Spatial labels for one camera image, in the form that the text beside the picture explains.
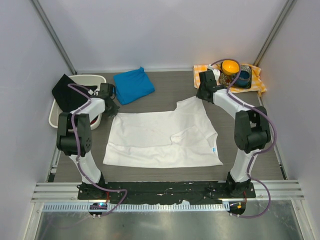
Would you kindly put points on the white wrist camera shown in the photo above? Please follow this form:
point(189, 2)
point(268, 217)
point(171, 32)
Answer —
point(93, 92)
point(216, 72)

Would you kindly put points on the yellow checkered cloth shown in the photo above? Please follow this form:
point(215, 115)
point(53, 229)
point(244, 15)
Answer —
point(256, 83)

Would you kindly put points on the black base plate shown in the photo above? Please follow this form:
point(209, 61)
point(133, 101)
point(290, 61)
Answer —
point(163, 192)

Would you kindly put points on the yellow bowl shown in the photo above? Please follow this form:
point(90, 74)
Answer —
point(230, 67)

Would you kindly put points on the black t shirt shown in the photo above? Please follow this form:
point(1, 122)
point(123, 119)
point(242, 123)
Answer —
point(68, 99)

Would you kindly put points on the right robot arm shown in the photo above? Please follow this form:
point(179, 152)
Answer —
point(251, 130)

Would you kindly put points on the white plastic bin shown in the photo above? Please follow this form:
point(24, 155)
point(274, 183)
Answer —
point(84, 80)

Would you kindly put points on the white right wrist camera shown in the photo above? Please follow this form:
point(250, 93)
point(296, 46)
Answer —
point(216, 72)

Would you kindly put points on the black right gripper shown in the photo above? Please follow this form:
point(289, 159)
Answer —
point(202, 93)

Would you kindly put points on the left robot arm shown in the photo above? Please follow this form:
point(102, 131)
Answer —
point(74, 139)

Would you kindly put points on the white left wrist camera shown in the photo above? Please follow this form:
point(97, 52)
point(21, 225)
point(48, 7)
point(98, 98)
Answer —
point(93, 92)

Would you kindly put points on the slotted cable duct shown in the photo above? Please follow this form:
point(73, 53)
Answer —
point(95, 207)

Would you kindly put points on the red t shirt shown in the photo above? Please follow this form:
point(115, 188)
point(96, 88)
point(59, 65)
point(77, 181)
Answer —
point(94, 120)

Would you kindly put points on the blue folded t shirt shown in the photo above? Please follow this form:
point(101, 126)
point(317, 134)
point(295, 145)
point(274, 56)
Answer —
point(132, 85)

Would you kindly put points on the blue mug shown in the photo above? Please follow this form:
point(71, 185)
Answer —
point(243, 80)

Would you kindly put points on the dark patterned tray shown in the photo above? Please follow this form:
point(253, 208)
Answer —
point(227, 79)

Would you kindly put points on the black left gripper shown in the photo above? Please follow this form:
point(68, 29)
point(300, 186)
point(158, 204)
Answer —
point(111, 108)

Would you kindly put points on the white t shirt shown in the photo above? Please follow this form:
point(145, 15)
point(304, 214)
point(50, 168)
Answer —
point(181, 138)

